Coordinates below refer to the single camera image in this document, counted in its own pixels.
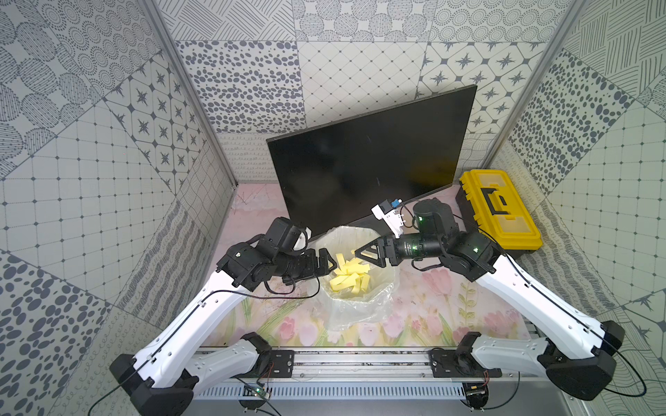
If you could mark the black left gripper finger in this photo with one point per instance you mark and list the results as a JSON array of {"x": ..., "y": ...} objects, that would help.
[
  {"x": 324, "y": 270},
  {"x": 325, "y": 258}
]

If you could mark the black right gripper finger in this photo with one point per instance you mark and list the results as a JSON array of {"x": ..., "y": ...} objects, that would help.
[
  {"x": 373, "y": 249},
  {"x": 378, "y": 262}
]

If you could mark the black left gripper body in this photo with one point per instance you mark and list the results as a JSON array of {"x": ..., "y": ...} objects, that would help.
[{"x": 316, "y": 263}]

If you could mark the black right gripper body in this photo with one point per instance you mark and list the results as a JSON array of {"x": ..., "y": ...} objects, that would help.
[{"x": 412, "y": 246}]

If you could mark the bin with clear plastic liner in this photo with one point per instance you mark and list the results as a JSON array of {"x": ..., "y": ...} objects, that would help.
[{"x": 373, "y": 301}]

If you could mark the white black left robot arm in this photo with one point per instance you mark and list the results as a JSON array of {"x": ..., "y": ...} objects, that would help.
[{"x": 164, "y": 377}]

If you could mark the pile of yellow sticky notes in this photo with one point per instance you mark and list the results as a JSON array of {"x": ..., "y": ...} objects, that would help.
[{"x": 350, "y": 274}]

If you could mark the black computer monitor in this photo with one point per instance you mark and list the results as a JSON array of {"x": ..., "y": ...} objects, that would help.
[{"x": 334, "y": 174}]

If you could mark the floral pink table mat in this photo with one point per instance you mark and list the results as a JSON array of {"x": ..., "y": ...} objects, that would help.
[{"x": 435, "y": 308}]

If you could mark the yellow black toolbox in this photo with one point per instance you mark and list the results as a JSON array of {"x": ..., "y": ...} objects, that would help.
[{"x": 488, "y": 198}]

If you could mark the small green circuit board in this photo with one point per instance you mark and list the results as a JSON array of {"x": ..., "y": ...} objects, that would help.
[{"x": 256, "y": 392}]

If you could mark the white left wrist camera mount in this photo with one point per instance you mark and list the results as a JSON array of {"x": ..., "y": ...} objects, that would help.
[{"x": 302, "y": 241}]

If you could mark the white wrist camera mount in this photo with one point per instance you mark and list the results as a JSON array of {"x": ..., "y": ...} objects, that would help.
[
  {"x": 302, "y": 241},
  {"x": 389, "y": 212}
]

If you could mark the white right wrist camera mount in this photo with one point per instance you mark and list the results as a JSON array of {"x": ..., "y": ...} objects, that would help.
[{"x": 389, "y": 212}]

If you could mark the black motor under rail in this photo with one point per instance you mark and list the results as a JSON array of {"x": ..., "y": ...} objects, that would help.
[{"x": 476, "y": 395}]

